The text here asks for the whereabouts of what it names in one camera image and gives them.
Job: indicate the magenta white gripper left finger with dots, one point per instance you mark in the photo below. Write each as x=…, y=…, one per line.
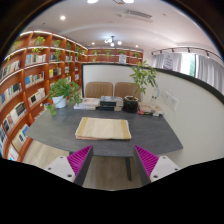
x=74, y=167

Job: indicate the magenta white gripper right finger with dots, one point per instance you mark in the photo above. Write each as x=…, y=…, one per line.
x=152, y=167

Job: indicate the beige striped folded towel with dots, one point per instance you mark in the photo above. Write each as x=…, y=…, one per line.
x=103, y=129

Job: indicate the dark grey table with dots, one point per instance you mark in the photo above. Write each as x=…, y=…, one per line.
x=152, y=133

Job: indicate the books stack at right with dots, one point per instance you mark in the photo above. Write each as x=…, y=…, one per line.
x=147, y=109

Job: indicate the white book stack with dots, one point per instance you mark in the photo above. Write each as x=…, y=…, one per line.
x=88, y=104

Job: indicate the dark book stack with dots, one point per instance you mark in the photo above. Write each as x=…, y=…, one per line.
x=111, y=103

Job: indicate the green plant in white pot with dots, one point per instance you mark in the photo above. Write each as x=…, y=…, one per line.
x=61, y=92

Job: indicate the right tan chair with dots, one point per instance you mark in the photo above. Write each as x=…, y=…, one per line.
x=123, y=89

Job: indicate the tall plant in black pot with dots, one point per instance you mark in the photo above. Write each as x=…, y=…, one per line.
x=143, y=75

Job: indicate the orange wooden bookshelf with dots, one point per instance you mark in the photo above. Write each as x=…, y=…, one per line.
x=35, y=60

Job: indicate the white curtain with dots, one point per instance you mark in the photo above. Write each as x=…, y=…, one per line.
x=200, y=67

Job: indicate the ceiling chandelier lamp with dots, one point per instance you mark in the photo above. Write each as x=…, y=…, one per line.
x=111, y=41

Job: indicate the white wall socket panel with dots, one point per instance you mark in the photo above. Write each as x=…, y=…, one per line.
x=171, y=101

